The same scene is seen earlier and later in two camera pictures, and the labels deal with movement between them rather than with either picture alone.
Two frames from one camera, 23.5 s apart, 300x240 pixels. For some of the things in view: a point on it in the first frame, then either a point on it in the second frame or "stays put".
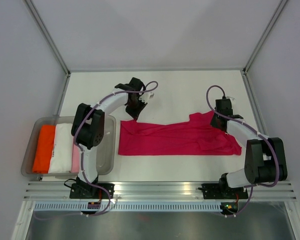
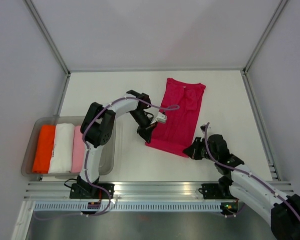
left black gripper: x=134 y=115 → x=145 y=134
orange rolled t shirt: x=44 y=149 stays put
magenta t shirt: x=197 y=136 → x=182 y=124
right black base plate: x=216 y=191 stays put
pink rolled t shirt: x=75 y=159 stays put
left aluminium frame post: x=42 y=26 stays put
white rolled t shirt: x=61 y=161 stays put
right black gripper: x=213 y=123 → x=192 y=151
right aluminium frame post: x=278 y=10 stays put
